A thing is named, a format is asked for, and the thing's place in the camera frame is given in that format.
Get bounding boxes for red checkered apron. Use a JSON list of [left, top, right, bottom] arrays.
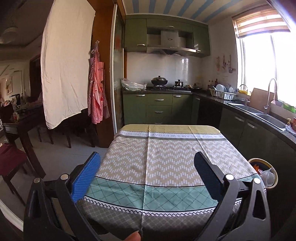
[[88, 41, 110, 125]]

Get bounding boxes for green lower cabinets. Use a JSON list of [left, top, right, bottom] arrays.
[[123, 91, 295, 233]]

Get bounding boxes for white hanging cloth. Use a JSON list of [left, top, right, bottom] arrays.
[[41, 0, 95, 129]]

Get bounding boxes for striped window blind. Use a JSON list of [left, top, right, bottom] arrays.
[[232, 4, 290, 39]]

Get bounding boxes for green upper cabinets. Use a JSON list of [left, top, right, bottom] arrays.
[[124, 15, 211, 58]]

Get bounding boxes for wooden cutting board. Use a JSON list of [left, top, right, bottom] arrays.
[[248, 88, 268, 112]]

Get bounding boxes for steel range hood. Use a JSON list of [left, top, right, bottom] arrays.
[[147, 29, 198, 56]]

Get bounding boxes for white dish rack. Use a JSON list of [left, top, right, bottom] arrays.
[[209, 84, 237, 101]]

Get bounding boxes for black bin with yellow rim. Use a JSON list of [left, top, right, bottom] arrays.
[[248, 158, 278, 189]]

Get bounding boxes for dark wooden chair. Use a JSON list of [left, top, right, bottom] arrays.
[[0, 143, 28, 206]]

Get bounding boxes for patterned tablecloth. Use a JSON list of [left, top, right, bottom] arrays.
[[78, 124, 258, 240]]

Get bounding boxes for steel kitchen faucet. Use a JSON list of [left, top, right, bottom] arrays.
[[263, 78, 278, 115]]

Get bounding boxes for person's left hand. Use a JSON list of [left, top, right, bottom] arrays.
[[124, 230, 142, 241]]

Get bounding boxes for clear plastic bag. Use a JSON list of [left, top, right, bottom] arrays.
[[121, 78, 147, 91]]

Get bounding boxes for clear crushed plastic bottle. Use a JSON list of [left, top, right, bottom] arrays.
[[260, 168, 276, 188]]

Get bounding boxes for small black pot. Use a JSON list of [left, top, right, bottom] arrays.
[[174, 79, 184, 88]]

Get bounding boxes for black wok with lid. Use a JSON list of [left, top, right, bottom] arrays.
[[151, 75, 168, 87]]

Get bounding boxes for green cabinets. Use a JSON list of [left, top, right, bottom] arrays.
[[123, 91, 295, 233], [124, 15, 211, 58]]

